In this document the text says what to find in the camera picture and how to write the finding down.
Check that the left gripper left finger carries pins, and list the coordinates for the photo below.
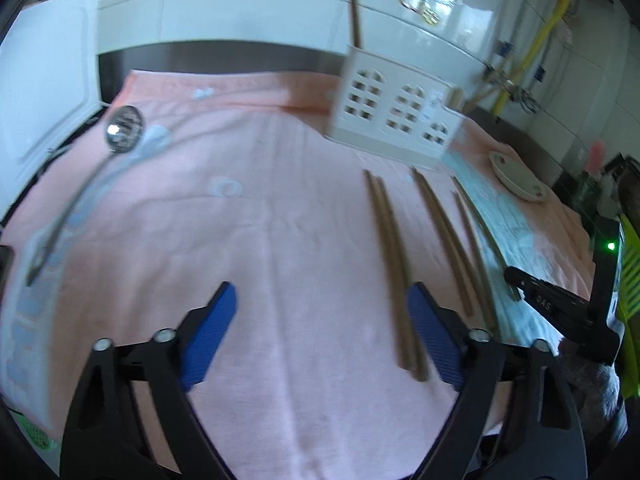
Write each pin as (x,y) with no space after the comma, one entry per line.
(179,363)

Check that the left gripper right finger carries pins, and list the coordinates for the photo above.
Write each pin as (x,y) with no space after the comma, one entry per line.
(470,361)

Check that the wooden chopstick crossing pair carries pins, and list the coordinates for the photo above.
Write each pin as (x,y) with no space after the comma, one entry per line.
(481,227)
(480,269)

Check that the white ceramic bowl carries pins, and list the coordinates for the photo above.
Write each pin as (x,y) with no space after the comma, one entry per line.
(517,178)

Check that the pink bottle brush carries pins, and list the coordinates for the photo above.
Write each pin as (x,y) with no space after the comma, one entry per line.
(596,157)

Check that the pink and blue towel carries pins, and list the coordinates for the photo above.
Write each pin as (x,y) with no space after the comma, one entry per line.
(236,183)

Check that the metal ladle spoon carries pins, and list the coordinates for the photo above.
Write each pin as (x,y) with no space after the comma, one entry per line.
(122,134)

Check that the chopstick in holder right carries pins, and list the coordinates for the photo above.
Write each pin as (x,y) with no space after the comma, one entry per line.
(478,97)

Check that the chopstick in holder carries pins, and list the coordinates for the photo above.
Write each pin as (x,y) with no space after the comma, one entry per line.
(355,29)
(478,97)

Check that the white plastic utensil holder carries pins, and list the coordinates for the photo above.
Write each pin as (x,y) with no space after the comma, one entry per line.
(393,110)

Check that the chopstick in holder left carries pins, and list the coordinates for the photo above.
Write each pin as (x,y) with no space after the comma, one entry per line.
(355,29)

